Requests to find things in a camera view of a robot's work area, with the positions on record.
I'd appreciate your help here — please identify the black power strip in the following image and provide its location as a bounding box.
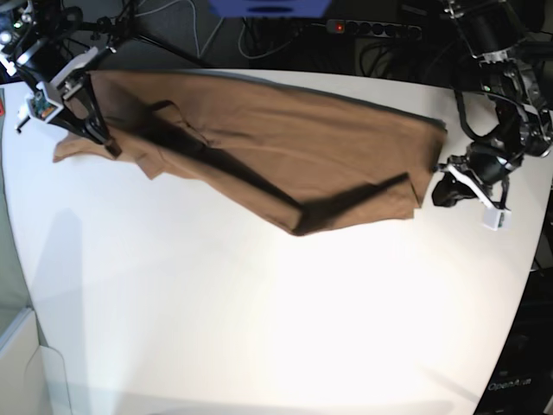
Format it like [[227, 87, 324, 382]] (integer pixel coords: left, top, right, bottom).
[[324, 19, 423, 41]]

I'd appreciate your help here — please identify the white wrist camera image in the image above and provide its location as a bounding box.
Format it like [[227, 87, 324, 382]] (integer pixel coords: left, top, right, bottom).
[[483, 207, 512, 231], [26, 81, 64, 124]]

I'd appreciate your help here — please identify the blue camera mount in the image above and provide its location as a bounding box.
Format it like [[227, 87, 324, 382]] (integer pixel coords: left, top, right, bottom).
[[209, 0, 331, 18]]

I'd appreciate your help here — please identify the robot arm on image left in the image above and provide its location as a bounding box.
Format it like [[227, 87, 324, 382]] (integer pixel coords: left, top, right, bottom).
[[1, 1, 121, 157]]

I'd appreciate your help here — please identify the brown T-shirt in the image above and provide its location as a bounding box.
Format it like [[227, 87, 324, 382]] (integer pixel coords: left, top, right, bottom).
[[52, 68, 448, 238]]

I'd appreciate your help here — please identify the black OpenArm base box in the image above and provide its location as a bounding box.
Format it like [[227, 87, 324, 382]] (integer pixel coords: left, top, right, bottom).
[[474, 268, 552, 414]]

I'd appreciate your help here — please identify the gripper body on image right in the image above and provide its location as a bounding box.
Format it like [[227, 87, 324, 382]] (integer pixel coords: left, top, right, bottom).
[[434, 156, 510, 209]]

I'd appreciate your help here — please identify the black tripod stand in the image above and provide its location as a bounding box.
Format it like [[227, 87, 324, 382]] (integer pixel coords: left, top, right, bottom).
[[75, 1, 214, 69]]

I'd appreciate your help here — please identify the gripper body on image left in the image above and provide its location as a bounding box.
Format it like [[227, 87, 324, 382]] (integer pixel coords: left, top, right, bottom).
[[15, 47, 100, 132]]

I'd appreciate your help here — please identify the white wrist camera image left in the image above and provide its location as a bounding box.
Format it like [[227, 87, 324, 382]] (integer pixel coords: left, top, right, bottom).
[[26, 81, 64, 124]]

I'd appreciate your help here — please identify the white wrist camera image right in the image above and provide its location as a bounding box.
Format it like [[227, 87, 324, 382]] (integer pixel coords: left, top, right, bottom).
[[483, 207, 512, 231]]

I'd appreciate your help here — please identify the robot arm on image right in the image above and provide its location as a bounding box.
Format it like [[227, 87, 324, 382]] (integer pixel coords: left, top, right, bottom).
[[432, 1, 552, 209]]

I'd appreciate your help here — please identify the white bin at left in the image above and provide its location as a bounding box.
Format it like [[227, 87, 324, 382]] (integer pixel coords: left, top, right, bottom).
[[1, 308, 73, 414]]

